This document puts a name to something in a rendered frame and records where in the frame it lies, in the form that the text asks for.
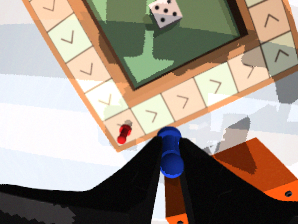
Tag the blue pawn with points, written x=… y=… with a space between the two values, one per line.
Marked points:
x=171 y=163

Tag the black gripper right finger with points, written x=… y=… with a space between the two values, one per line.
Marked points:
x=215 y=195

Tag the white die with black pips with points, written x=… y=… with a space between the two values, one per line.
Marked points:
x=166 y=13

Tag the red pawn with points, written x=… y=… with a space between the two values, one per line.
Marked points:
x=124 y=132

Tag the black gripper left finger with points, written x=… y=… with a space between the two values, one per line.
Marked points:
x=127 y=197

